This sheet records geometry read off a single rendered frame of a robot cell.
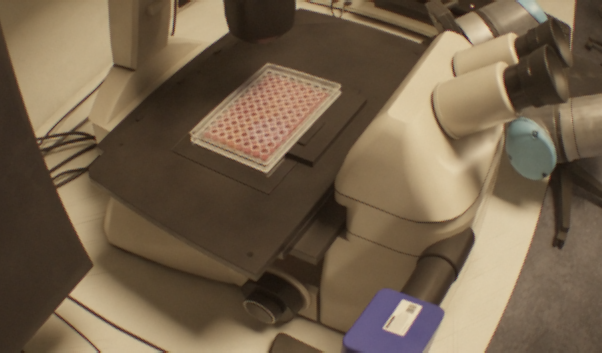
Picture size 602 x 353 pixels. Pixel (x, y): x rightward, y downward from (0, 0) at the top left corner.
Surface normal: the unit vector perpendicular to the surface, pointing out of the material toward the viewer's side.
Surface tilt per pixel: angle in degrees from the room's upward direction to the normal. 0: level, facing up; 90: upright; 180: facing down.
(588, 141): 86
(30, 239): 86
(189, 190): 0
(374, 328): 0
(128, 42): 90
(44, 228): 86
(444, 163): 52
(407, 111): 0
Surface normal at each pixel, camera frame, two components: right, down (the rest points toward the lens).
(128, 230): -0.42, -0.03
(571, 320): -0.05, -0.73
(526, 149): -0.56, 0.62
